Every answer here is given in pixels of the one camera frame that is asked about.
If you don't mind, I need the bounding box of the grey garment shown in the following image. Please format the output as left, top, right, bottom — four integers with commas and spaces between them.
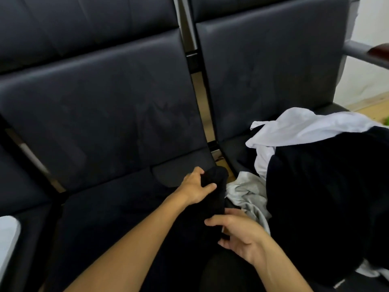
225, 171, 272, 236

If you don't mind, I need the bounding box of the white cloth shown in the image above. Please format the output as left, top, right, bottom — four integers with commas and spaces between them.
0, 216, 21, 280

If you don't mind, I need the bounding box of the large black garment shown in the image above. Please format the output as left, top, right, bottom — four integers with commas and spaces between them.
265, 126, 389, 287

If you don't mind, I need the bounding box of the person's left hand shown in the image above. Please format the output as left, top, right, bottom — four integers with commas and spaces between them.
175, 166, 217, 206

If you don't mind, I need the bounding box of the person's right hand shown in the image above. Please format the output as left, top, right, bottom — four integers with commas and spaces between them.
204, 208, 271, 267

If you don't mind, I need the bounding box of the person's right forearm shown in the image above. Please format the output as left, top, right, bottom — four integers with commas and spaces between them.
253, 236, 315, 292

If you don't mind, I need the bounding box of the grey armrest with wood pad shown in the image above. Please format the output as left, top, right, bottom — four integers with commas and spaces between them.
342, 0, 389, 70

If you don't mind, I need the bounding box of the person's left forearm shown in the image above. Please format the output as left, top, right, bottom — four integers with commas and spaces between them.
63, 191, 190, 292

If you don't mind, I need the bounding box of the white garment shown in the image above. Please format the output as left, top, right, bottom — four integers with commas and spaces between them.
245, 107, 384, 181

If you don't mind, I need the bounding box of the black leather seat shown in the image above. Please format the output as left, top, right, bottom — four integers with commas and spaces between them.
0, 143, 61, 292
0, 0, 231, 292
186, 0, 353, 180

